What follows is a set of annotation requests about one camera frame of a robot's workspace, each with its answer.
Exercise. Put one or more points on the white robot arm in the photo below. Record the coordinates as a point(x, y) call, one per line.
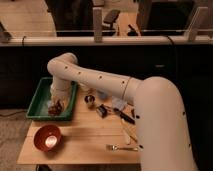
point(161, 122)

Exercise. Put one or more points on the dark red grape bunch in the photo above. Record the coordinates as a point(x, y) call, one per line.
point(56, 108)

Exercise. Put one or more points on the gold fork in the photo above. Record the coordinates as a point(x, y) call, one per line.
point(115, 147)

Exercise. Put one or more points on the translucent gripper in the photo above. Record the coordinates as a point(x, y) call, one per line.
point(61, 96)

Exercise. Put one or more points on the green plastic tray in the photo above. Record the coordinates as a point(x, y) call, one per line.
point(38, 108)

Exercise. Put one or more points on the small metal cup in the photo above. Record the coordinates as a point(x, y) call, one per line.
point(89, 100)

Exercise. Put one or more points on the black office chair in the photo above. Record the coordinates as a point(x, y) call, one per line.
point(111, 18)

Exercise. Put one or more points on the small black box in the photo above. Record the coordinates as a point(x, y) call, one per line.
point(102, 111)

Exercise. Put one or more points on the red bowl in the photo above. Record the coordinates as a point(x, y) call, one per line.
point(47, 138)

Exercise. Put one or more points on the white railing bar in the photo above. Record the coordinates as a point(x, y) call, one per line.
point(106, 41)

